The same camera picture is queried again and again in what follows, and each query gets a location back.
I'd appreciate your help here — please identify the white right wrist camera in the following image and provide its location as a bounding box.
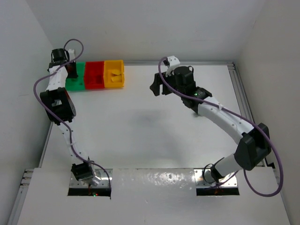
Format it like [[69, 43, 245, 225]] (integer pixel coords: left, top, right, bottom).
[[163, 56, 180, 77]]

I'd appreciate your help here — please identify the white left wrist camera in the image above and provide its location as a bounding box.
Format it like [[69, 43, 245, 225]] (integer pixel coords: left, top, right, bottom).
[[67, 49, 76, 61]]

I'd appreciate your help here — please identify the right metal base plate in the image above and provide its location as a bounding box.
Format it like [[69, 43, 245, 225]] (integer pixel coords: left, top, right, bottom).
[[194, 169, 238, 188]]

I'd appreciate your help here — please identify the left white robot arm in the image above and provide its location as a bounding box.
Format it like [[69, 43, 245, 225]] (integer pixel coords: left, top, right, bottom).
[[40, 48, 95, 184]]

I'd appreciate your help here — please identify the metal base plate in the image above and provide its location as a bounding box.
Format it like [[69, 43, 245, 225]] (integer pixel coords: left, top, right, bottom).
[[69, 168, 113, 188], [194, 169, 238, 188]]

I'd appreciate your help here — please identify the green plastic bin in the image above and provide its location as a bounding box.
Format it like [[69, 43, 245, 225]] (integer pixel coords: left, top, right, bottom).
[[65, 62, 85, 91]]

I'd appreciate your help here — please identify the aluminium frame rail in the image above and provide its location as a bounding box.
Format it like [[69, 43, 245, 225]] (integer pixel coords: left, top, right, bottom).
[[228, 62, 268, 167]]

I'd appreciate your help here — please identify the yellow round lego piece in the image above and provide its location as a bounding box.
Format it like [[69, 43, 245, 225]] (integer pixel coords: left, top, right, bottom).
[[111, 69, 121, 75]]

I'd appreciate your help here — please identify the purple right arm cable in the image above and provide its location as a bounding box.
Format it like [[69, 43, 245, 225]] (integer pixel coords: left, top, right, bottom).
[[158, 56, 284, 196]]

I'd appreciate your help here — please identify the yellow plastic bin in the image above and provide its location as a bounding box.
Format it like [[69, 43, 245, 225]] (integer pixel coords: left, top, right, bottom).
[[103, 60, 125, 89]]

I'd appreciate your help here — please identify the red plastic bin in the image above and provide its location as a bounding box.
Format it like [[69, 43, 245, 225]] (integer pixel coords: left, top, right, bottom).
[[84, 61, 105, 90]]

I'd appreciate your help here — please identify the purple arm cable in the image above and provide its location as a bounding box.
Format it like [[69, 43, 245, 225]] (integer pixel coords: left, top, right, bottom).
[[158, 56, 284, 196], [33, 38, 112, 188]]

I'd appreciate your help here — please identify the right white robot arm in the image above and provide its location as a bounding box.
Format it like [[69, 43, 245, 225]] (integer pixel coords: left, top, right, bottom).
[[150, 66, 271, 183]]

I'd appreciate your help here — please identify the yellow lego brick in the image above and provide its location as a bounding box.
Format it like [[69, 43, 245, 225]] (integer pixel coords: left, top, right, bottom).
[[111, 75, 122, 83]]

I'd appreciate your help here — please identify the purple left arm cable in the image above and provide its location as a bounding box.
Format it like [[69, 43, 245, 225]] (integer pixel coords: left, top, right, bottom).
[[33, 38, 112, 188]]

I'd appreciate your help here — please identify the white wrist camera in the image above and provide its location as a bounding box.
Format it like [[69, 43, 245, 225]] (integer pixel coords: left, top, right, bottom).
[[67, 49, 76, 61], [163, 56, 180, 77]]

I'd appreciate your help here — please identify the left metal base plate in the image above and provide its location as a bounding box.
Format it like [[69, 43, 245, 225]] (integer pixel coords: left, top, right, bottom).
[[69, 168, 113, 188]]

